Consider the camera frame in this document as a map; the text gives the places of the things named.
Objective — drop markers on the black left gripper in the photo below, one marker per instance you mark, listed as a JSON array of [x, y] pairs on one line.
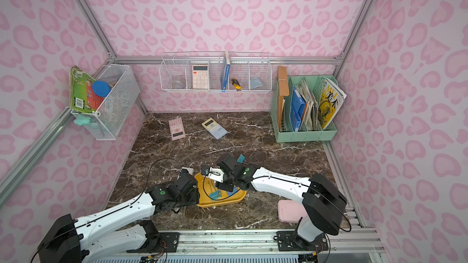
[[192, 189]]

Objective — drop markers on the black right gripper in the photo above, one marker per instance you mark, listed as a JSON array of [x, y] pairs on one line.
[[222, 168]]

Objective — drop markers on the blue binder clip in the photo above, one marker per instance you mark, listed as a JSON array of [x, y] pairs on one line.
[[231, 193]]

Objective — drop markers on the yellow plastic storage box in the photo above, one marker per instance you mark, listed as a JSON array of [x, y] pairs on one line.
[[207, 186]]

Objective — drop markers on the teal binder clip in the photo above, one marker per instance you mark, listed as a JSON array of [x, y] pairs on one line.
[[217, 195], [241, 159]]

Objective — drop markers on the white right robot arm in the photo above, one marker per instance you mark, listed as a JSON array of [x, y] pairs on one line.
[[323, 202]]

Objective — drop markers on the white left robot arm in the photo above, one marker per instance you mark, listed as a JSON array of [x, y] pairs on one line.
[[124, 228]]

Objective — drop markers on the pink plastic box lid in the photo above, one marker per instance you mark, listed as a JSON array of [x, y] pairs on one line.
[[290, 212]]

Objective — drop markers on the white power charger block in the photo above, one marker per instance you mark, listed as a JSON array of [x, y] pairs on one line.
[[191, 171]]

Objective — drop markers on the blue yellow calculator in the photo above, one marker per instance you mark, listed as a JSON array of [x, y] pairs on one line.
[[215, 129]]

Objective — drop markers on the pink calculator on table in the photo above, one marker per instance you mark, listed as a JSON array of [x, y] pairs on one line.
[[177, 130]]

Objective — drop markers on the yellow black toy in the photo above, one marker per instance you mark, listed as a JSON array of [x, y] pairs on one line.
[[236, 84]]

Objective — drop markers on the blue folder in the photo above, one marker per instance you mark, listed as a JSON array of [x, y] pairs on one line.
[[297, 108]]

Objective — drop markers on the light blue cup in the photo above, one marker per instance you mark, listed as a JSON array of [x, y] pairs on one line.
[[255, 83]]

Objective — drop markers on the green file organizer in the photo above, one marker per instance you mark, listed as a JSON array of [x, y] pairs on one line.
[[310, 130]]

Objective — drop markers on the blue book in shelf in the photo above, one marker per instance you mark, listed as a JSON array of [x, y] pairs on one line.
[[224, 78]]

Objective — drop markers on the brown clipboard folder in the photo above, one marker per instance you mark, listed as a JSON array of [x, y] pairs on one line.
[[283, 91]]

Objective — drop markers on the clear glass bowl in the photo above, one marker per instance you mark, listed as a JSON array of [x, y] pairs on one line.
[[178, 83]]

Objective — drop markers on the white calculator in shelf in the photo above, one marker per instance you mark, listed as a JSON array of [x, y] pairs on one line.
[[200, 77]]

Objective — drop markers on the yellow magazine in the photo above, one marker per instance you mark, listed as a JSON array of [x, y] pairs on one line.
[[330, 101]]

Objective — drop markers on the mint green sponge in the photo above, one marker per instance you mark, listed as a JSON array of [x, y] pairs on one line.
[[85, 120]]

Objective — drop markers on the blue round lid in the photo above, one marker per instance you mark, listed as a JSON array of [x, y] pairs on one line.
[[101, 88]]

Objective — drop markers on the green card package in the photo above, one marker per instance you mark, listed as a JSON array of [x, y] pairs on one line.
[[80, 84]]

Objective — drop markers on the white wire wall basket left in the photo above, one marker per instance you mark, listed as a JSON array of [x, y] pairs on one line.
[[113, 110]]

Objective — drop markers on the white wire wall shelf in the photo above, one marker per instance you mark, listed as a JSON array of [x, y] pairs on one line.
[[244, 66]]

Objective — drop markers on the aluminium front rail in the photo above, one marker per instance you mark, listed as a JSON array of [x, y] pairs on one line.
[[224, 242]]

